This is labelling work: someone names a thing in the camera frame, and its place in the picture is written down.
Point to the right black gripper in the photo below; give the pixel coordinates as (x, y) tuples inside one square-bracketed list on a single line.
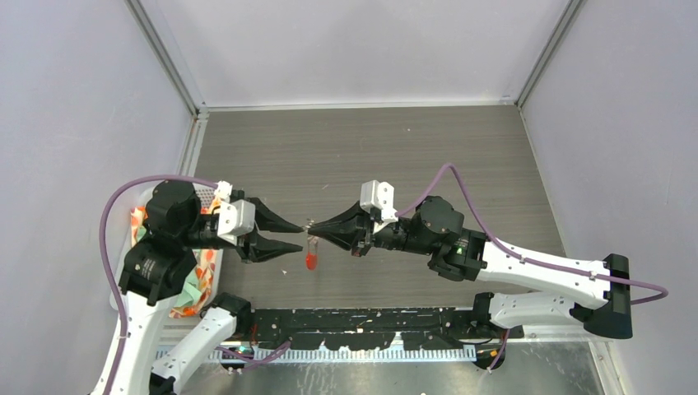
[(358, 236)]

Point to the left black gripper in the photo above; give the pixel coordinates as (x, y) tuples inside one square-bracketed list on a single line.
[(253, 243)]

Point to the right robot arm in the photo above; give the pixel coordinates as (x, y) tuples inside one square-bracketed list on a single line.
[(562, 290)]

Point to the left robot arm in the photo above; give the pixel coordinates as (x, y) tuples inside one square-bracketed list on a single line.
[(153, 276)]

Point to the colourful patterned cloth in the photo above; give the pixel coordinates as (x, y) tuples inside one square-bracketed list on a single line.
[(200, 284)]

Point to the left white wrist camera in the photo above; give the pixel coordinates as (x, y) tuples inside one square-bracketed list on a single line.
[(236, 215)]

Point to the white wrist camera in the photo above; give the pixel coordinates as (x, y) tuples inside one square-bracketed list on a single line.
[(377, 199), (236, 215)]

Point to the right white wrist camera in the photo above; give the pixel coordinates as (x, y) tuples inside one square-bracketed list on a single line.
[(377, 199)]

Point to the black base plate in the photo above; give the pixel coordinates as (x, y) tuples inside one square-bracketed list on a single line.
[(419, 329)]

